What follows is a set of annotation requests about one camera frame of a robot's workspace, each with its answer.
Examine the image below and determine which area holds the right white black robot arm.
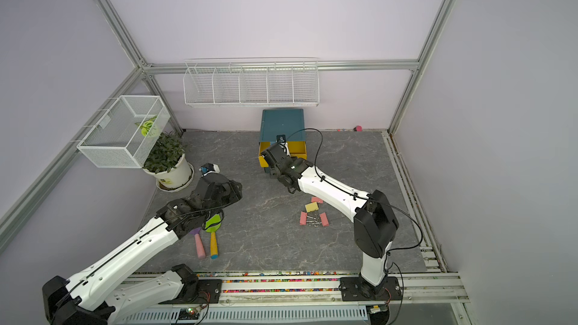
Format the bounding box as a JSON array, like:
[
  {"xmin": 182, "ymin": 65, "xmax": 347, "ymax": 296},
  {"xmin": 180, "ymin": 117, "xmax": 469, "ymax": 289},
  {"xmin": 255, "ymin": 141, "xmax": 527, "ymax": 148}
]
[{"xmin": 261, "ymin": 143, "xmax": 399, "ymax": 301}]

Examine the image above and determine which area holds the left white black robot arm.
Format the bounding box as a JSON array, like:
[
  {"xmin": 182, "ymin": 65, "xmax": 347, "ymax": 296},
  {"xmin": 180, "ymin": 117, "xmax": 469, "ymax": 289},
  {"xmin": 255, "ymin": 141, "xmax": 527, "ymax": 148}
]
[{"xmin": 42, "ymin": 172, "xmax": 242, "ymax": 324}]

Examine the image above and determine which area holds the yellow binder clip center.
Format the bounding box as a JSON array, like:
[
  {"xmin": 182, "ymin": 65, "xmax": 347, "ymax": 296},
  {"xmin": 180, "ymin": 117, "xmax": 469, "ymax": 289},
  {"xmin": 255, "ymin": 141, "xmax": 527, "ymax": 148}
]
[{"xmin": 305, "ymin": 202, "xmax": 319, "ymax": 213}]

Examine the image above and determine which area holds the teal drawer cabinet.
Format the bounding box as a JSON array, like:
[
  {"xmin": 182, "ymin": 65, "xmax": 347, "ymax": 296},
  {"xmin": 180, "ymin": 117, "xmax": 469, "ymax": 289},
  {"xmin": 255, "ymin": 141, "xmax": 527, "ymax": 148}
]
[{"xmin": 259, "ymin": 108, "xmax": 306, "ymax": 147}]

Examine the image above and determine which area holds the pink binder clip left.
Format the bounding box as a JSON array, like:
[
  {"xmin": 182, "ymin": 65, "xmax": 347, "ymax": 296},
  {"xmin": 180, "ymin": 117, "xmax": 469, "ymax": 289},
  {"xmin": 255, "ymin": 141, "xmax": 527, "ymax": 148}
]
[{"xmin": 299, "ymin": 212, "xmax": 307, "ymax": 226}]

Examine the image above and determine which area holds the pink binder clip right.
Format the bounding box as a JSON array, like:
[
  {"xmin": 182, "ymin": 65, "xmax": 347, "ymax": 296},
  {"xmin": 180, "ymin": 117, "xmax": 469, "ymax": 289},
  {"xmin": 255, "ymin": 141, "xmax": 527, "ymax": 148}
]
[{"xmin": 320, "ymin": 213, "xmax": 329, "ymax": 227}]

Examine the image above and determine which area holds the green toy shovel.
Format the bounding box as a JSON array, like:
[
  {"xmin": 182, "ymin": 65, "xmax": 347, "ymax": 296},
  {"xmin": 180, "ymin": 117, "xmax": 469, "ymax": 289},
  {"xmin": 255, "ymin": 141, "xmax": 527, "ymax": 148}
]
[{"xmin": 203, "ymin": 214, "xmax": 222, "ymax": 259}]

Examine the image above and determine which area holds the potted green plant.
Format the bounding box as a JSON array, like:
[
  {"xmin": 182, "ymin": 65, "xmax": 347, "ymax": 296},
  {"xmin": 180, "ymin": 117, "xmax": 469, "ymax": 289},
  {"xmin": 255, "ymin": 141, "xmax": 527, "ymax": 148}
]
[{"xmin": 142, "ymin": 132, "xmax": 194, "ymax": 192}]

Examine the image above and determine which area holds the pink chalk stick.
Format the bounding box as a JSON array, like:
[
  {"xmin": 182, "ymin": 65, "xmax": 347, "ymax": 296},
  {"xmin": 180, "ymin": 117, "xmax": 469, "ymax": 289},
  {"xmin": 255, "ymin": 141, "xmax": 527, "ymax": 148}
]
[{"xmin": 194, "ymin": 233, "xmax": 206, "ymax": 259}]

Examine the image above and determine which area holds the white mesh basket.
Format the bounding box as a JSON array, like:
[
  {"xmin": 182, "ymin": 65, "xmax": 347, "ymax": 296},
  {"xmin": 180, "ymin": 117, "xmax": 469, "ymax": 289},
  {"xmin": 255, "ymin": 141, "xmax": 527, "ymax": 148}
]
[{"xmin": 77, "ymin": 95, "xmax": 170, "ymax": 169}]

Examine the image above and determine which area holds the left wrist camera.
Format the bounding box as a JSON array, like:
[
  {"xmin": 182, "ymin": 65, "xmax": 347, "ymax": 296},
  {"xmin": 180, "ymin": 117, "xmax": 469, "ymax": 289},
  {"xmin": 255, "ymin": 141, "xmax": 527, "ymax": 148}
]
[{"xmin": 199, "ymin": 163, "xmax": 221, "ymax": 176}]

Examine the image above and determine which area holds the white wire wall shelf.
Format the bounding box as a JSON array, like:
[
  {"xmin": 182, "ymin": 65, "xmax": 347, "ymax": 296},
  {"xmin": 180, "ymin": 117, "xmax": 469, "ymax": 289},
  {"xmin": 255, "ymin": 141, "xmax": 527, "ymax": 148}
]
[{"xmin": 183, "ymin": 57, "xmax": 320, "ymax": 108}]

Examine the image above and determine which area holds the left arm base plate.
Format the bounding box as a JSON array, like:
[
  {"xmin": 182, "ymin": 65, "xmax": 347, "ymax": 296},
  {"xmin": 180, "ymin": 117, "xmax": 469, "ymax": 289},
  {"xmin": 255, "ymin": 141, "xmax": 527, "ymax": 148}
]
[{"xmin": 178, "ymin": 278, "xmax": 223, "ymax": 304}]

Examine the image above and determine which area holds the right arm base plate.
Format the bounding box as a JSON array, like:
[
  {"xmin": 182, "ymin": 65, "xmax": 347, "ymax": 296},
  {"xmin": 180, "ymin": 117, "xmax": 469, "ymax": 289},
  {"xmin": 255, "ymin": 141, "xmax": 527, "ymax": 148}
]
[{"xmin": 338, "ymin": 276, "xmax": 403, "ymax": 302}]

